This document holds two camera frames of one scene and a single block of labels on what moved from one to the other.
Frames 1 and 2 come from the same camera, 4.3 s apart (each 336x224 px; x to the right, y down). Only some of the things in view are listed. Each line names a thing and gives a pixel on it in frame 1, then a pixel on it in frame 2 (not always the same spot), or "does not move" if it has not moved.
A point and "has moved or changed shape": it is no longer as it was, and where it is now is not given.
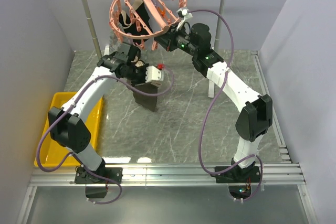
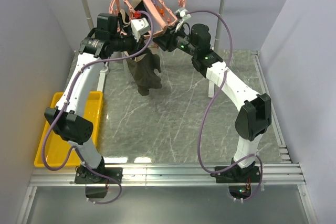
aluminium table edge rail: x=276 y=173 does not move
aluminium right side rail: x=284 y=155 does not move
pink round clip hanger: x=143 y=9 does not move
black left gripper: x=143 y=80 -> x=137 y=46
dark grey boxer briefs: x=145 y=101 has moved or changed shape
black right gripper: x=168 y=40 does not move
